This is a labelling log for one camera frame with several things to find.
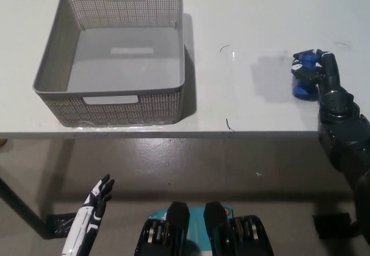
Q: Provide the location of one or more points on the black metal table leg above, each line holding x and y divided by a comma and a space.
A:
26, 207

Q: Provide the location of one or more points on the black floor foot plate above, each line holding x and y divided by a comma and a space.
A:
329, 224
59, 224

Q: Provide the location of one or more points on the grey perforated plastic basket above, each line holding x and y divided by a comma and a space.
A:
115, 110

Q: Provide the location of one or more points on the small orange brown object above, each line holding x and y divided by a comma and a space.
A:
2, 142

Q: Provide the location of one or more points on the black teal robot torso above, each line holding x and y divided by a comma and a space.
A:
179, 233

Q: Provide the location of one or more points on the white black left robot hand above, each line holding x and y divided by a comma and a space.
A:
84, 224

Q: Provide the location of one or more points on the blue rook chess piece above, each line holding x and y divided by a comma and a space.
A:
303, 92

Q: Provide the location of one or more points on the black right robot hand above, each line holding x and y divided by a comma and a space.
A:
335, 100

